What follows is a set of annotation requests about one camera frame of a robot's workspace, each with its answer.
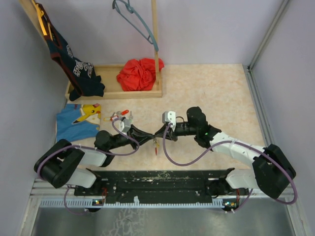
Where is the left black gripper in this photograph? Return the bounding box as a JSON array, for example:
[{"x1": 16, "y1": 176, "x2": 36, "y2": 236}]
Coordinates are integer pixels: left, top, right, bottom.
[{"x1": 108, "y1": 124, "x2": 155, "y2": 150}]

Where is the teal clothes hanger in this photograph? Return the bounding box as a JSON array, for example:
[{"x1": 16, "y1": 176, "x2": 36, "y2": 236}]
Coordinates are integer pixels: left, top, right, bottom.
[{"x1": 112, "y1": 0, "x2": 159, "y2": 52}]

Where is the aluminium frame rail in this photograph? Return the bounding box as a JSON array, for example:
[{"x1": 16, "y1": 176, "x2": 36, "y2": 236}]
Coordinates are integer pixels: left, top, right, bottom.
[{"x1": 250, "y1": 0, "x2": 315, "y2": 232}]

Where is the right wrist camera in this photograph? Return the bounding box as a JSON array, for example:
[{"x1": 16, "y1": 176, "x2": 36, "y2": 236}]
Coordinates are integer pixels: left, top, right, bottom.
[{"x1": 162, "y1": 111, "x2": 176, "y2": 131}]

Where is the wooden rack tray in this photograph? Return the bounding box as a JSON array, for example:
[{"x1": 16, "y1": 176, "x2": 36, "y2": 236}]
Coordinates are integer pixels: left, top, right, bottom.
[{"x1": 20, "y1": 0, "x2": 162, "y2": 104}]

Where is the dark navy jersey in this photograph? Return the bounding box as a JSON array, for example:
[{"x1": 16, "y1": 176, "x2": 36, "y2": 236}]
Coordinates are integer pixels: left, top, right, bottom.
[{"x1": 40, "y1": 4, "x2": 105, "y2": 101}]

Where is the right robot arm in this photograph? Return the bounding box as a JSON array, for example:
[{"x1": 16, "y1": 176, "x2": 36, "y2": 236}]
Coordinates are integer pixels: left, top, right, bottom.
[{"x1": 161, "y1": 107, "x2": 297, "y2": 199}]

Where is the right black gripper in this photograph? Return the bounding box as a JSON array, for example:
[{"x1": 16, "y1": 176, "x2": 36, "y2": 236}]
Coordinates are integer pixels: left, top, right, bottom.
[{"x1": 155, "y1": 121, "x2": 198, "y2": 142}]

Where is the blue pikachu shirt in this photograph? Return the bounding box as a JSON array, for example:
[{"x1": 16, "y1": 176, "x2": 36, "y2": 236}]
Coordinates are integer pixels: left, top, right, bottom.
[{"x1": 56, "y1": 103, "x2": 101, "y2": 142}]

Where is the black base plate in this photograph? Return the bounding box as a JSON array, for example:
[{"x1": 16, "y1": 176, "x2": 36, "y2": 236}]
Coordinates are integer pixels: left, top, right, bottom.
[{"x1": 74, "y1": 168, "x2": 237, "y2": 205}]

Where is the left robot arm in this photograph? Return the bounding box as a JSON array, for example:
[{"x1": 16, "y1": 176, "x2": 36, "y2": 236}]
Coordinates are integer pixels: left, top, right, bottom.
[{"x1": 34, "y1": 125, "x2": 156, "y2": 195}]

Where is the red crumpled cloth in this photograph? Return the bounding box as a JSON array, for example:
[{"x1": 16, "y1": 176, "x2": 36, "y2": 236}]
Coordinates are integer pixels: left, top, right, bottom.
[{"x1": 116, "y1": 58, "x2": 157, "y2": 91}]

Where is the yellow clothes hanger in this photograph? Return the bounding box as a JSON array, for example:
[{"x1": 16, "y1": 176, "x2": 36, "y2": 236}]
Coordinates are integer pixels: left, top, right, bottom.
[{"x1": 31, "y1": 0, "x2": 53, "y2": 40}]

